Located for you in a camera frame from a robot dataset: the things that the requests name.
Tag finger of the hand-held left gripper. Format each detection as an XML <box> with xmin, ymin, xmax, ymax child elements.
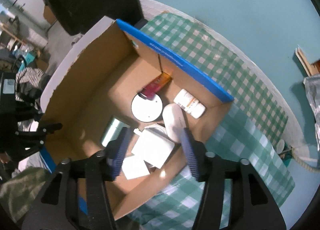
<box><xmin>16</xmin><ymin>132</ymin><xmax>47</xmax><ymax>157</ymax></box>
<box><xmin>37</xmin><ymin>123</ymin><xmax>63</xmax><ymax>135</ymax></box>

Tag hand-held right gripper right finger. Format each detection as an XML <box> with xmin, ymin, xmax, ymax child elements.
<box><xmin>180</xmin><ymin>127</ymin><xmax>287</xmax><ymax>230</ymax></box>

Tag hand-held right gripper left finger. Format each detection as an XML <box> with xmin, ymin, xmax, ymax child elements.
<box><xmin>27</xmin><ymin>127</ymin><xmax>132</xmax><ymax>230</ymax></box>

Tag small white charger cube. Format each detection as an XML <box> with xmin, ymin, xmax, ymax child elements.
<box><xmin>121</xmin><ymin>155</ymin><xmax>150</xmax><ymax>180</ymax></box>

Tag green cylindrical jar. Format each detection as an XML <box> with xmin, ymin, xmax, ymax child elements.
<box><xmin>100</xmin><ymin>117</ymin><xmax>130</xmax><ymax>147</ymax></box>

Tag large white power adapter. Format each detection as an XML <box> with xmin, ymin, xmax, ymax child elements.
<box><xmin>131</xmin><ymin>124</ymin><xmax>175</xmax><ymax>169</ymax></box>

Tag white oval case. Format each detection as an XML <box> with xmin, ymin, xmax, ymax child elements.
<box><xmin>162</xmin><ymin>103</ymin><xmax>187</xmax><ymax>143</ymax></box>

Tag white round disc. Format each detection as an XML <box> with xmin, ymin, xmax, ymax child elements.
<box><xmin>131</xmin><ymin>93</ymin><xmax>163</xmax><ymax>122</ymax></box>

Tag white pill bottle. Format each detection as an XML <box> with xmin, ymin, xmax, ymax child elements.
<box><xmin>174</xmin><ymin>89</ymin><xmax>206</xmax><ymax>118</ymax></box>

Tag blue-rimmed cardboard box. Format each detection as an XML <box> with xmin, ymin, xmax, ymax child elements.
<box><xmin>40</xmin><ymin>18</ymin><xmax>234</xmax><ymax>220</ymax></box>

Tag red orange tube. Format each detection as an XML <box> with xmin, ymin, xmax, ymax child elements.
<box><xmin>139</xmin><ymin>72</ymin><xmax>172</xmax><ymax>101</ymax></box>

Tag striped cloth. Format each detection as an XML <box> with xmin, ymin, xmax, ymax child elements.
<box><xmin>16</xmin><ymin>68</ymin><xmax>50</xmax><ymax>101</ymax></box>

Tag olive green trousers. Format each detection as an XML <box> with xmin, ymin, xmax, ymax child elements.
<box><xmin>0</xmin><ymin>167</ymin><xmax>55</xmax><ymax>223</ymax></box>

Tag green checked tablecloth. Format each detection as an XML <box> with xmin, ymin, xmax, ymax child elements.
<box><xmin>125</xmin><ymin>11</ymin><xmax>295</xmax><ymax>230</ymax></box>

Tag brown cardboard carton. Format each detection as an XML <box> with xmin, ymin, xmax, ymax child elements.
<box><xmin>44</xmin><ymin>5</ymin><xmax>58</xmax><ymax>25</ymax></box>

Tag silver foil bag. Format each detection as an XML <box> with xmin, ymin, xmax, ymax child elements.
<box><xmin>304</xmin><ymin>74</ymin><xmax>320</xmax><ymax>125</ymax></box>

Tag wooden board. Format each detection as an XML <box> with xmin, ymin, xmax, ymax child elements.
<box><xmin>295</xmin><ymin>45</ymin><xmax>320</xmax><ymax>77</ymax></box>

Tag braided rope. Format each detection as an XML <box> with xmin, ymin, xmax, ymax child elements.
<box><xmin>292</xmin><ymin>147</ymin><xmax>318</xmax><ymax>174</ymax></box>

